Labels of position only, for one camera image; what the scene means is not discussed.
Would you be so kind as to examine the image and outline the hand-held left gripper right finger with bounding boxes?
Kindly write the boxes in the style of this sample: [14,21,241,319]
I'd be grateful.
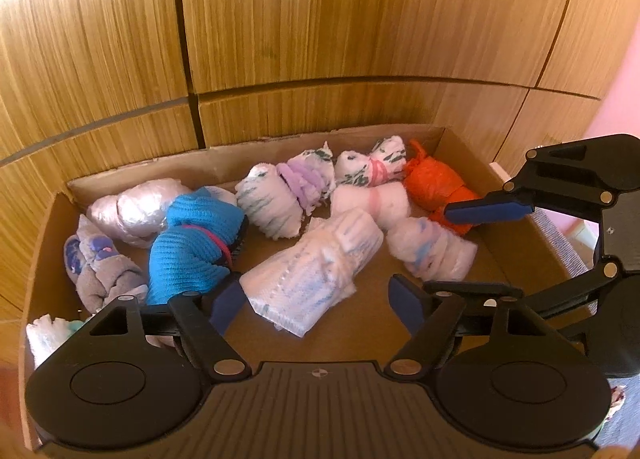
[384,275,563,381]

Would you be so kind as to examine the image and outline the blue striped bed cloth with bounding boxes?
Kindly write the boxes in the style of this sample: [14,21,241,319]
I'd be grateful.
[532,211,631,450]

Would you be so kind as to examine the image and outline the pale pink sock bundle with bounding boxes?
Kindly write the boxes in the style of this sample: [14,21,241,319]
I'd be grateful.
[86,178,193,249]

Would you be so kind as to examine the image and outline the grey purple sock bundle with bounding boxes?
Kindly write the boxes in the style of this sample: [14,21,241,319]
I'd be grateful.
[64,214,150,316]

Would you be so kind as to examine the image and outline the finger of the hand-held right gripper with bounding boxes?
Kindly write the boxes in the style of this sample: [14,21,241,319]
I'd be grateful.
[422,261,622,329]
[444,135,640,224]

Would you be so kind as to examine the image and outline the wooden wardrobe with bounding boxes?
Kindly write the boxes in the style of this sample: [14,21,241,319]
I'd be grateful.
[0,0,640,365]

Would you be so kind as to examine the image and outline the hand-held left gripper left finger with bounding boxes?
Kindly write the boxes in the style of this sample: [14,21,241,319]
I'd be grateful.
[89,280,252,381]

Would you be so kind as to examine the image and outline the white sock bundle blue marks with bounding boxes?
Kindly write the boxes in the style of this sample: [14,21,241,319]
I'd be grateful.
[386,216,478,282]

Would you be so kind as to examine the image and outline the orange sock bundle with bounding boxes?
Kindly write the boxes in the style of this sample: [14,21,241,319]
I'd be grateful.
[402,140,483,239]

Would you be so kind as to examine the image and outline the white sock bundle pink band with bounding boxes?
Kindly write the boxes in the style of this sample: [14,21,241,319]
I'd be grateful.
[330,183,412,232]

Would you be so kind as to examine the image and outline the brown cardboard box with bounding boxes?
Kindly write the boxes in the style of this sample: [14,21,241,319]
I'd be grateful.
[17,125,586,450]

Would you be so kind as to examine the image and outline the green-striped sock bundle purple band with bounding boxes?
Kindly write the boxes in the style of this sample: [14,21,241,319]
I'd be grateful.
[235,141,337,241]

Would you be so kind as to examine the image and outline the green-striped sock bundle pink band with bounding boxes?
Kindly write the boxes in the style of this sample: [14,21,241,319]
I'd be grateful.
[334,135,408,188]

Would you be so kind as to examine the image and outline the floral patterned cloth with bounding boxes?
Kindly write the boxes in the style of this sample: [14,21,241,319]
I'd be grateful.
[607,381,628,415]

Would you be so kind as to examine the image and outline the white teal sock bundle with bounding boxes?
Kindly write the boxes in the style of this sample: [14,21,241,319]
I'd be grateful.
[26,315,101,371]

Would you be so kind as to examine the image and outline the large white blue-striped sock bundle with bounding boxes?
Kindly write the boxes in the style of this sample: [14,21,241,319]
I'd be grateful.
[239,207,386,338]

